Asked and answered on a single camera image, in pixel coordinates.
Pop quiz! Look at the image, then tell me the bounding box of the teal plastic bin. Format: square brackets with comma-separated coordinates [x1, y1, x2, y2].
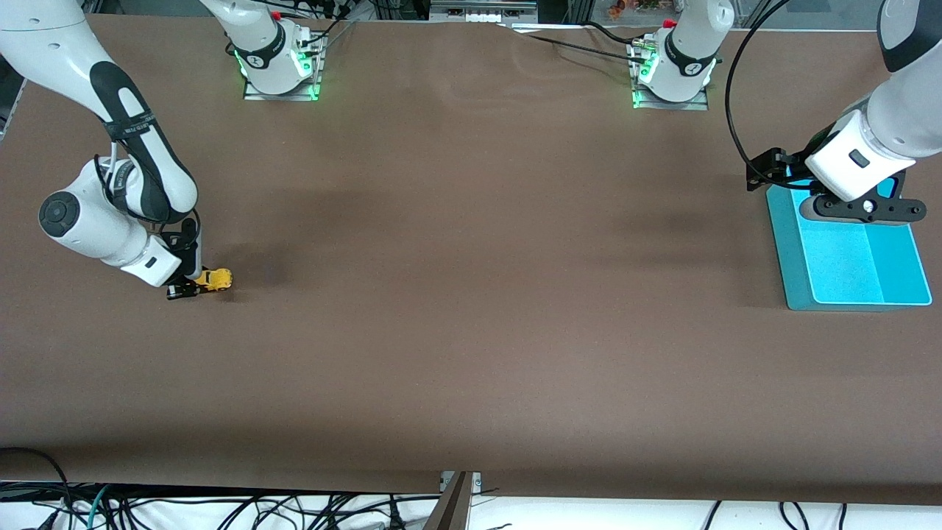
[765, 166, 933, 311]

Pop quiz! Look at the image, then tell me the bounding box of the brown table cover sheet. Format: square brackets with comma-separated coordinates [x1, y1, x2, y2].
[0, 13, 942, 507]

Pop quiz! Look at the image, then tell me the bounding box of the dark table support beam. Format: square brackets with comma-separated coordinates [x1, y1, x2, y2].
[423, 471, 475, 530]

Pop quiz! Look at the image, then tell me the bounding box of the white background device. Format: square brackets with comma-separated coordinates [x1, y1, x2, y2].
[431, 0, 538, 23]

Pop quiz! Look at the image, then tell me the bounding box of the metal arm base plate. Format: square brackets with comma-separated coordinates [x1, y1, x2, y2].
[631, 44, 711, 111]
[243, 37, 325, 102]

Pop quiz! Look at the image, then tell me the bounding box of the black looped floor cable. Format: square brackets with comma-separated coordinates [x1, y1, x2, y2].
[0, 447, 74, 516]

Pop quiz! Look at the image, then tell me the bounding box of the teal floor cable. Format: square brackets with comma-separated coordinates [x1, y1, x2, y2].
[87, 484, 111, 530]

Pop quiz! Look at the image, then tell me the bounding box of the black cable on table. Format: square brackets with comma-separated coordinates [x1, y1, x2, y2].
[508, 22, 648, 63]

